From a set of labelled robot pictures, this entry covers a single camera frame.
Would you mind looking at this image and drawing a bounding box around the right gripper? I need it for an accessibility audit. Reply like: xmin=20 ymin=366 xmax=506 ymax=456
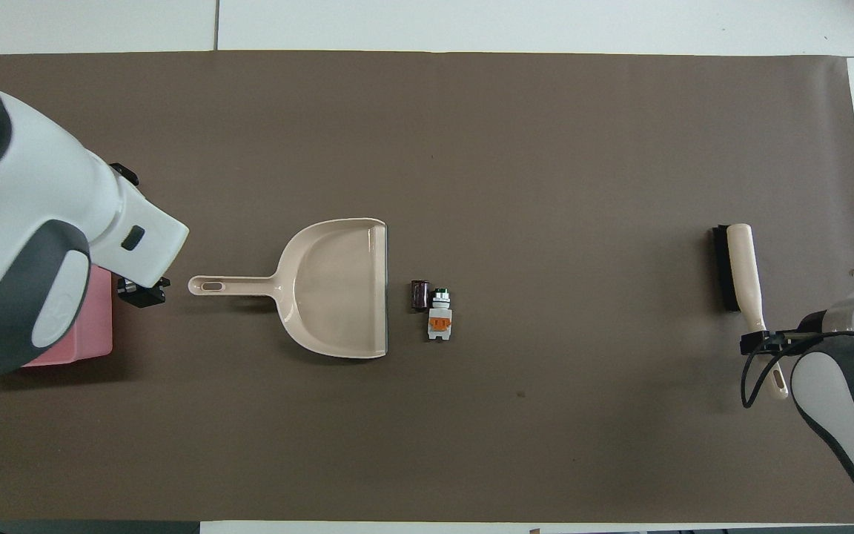
xmin=784 ymin=311 xmax=830 ymax=347

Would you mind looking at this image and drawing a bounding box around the pink plastic bin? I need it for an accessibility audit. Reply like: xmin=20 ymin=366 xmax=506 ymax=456
xmin=0 ymin=266 xmax=114 ymax=374

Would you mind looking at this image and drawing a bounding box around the beige brush with black bristles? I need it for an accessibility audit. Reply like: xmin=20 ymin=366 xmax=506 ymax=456
xmin=710 ymin=222 xmax=790 ymax=401

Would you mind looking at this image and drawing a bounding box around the beige plastic dustpan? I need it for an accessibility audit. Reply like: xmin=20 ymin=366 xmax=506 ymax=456
xmin=188 ymin=217 xmax=389 ymax=360

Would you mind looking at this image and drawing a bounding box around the black cable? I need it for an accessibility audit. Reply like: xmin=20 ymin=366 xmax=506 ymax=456
xmin=741 ymin=332 xmax=854 ymax=410

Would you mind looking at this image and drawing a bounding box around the white and orange push-button switch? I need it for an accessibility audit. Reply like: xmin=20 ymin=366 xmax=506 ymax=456
xmin=426 ymin=287 xmax=454 ymax=343

